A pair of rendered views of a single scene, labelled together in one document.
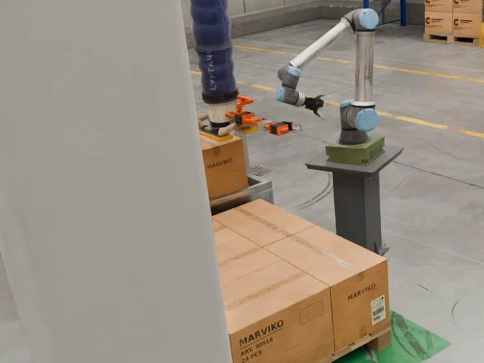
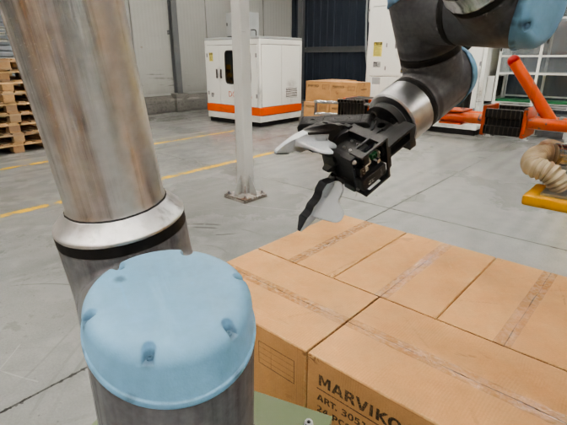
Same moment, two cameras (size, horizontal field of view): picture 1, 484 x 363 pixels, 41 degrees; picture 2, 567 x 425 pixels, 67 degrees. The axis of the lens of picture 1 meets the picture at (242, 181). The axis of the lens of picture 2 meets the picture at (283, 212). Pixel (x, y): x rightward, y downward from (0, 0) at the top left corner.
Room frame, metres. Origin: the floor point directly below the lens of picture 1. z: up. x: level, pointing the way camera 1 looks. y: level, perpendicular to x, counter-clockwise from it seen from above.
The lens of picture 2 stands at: (4.48, -0.77, 1.32)
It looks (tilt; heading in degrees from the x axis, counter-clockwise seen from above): 20 degrees down; 163
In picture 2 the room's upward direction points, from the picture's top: straight up
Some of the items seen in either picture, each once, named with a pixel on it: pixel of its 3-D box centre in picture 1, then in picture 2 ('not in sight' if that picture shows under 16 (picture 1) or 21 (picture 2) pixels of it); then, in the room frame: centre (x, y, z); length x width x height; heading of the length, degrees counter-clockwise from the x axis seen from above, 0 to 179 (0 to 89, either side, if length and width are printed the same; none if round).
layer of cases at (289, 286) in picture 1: (251, 283); (389, 332); (3.30, 0.02, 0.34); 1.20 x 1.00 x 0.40; 31
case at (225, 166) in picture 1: (199, 163); not in sight; (4.32, 0.28, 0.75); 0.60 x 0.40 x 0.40; 29
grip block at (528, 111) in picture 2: (244, 118); (508, 120); (3.76, -0.06, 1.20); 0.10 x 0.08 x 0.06; 121
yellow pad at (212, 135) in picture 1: (211, 131); not in sight; (3.93, 0.15, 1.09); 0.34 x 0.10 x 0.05; 31
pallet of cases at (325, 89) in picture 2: not in sight; (343, 104); (-3.27, 2.88, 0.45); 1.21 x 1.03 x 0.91; 32
